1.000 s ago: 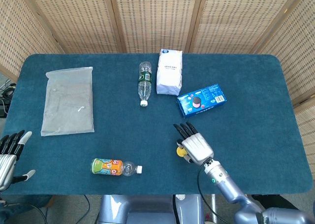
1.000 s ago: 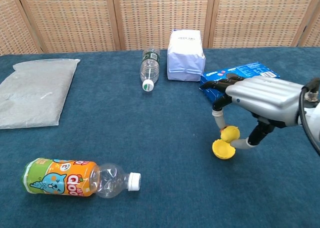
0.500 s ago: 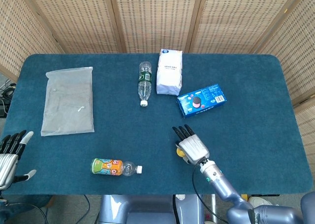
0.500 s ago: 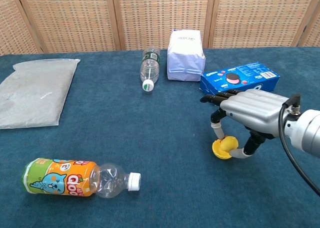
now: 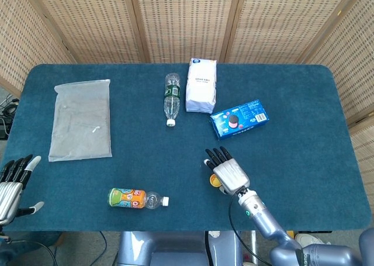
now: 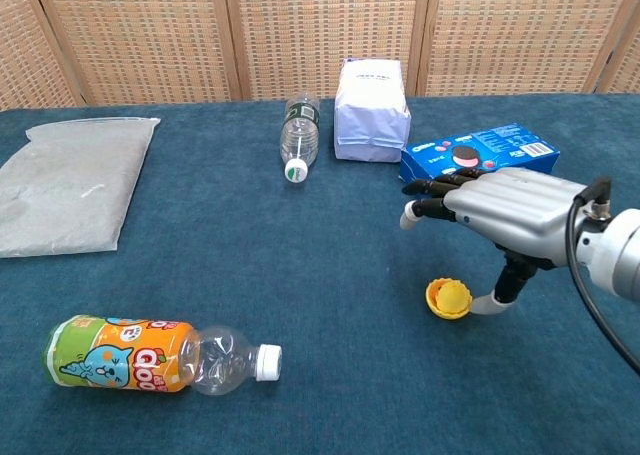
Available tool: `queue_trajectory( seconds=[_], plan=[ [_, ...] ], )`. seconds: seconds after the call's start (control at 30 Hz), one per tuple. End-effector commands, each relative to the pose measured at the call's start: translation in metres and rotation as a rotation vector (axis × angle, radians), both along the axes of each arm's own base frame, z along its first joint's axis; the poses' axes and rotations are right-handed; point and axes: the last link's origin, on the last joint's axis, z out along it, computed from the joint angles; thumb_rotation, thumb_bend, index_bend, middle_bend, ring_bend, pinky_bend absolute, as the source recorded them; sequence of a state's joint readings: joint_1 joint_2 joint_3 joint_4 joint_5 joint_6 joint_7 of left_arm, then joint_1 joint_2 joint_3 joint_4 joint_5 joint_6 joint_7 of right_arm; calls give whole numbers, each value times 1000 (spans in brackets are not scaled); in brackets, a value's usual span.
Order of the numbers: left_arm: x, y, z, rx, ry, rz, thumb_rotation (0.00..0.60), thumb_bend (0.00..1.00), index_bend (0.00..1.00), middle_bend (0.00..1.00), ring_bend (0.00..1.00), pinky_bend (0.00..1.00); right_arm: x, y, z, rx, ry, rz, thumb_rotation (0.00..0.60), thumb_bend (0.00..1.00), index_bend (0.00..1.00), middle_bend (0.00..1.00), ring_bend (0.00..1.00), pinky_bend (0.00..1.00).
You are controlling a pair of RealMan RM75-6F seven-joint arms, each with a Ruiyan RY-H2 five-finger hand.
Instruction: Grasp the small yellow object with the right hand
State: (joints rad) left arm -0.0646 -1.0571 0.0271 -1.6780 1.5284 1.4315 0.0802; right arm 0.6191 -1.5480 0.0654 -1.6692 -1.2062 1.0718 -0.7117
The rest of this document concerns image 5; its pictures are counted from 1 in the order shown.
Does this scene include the blue table cloth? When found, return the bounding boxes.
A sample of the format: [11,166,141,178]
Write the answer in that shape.
[0,63,372,233]

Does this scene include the woven folding screen panel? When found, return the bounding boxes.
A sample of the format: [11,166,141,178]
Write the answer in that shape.
[0,0,74,99]
[219,0,362,64]
[302,0,374,126]
[25,0,150,64]
[127,0,243,64]

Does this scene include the orange cartoon label drink bottle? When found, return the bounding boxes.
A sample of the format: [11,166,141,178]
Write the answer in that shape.
[108,187,170,210]

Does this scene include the blue Oreo cookie box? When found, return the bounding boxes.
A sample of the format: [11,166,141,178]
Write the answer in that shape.
[209,99,270,141]

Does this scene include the black floor cable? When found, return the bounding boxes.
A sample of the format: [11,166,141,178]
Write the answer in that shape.
[0,241,58,266]

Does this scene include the white paper package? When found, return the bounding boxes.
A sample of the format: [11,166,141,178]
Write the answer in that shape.
[185,57,217,115]

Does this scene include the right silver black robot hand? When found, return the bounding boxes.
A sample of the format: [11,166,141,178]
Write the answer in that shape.
[203,146,251,195]

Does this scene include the white shoe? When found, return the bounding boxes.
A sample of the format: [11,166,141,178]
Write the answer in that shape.
[294,233,331,247]

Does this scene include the black cable bundle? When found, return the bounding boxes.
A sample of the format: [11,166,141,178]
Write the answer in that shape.
[0,97,20,141]

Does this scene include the clear plastic zip bag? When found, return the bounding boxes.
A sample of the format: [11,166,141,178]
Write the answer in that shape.
[48,78,113,163]

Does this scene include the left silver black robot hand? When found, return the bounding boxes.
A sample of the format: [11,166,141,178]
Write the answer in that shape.
[0,154,45,226]

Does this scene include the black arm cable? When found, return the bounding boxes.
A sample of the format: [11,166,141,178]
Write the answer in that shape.
[228,193,265,266]

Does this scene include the blue-grey robot torso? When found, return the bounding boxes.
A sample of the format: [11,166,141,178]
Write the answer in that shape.
[116,230,244,266]

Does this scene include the clear water bottle green label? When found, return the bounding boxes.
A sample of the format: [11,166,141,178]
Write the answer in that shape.
[163,72,181,127]

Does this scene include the blue floor cable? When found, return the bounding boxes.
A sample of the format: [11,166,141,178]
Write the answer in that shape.
[98,232,108,257]

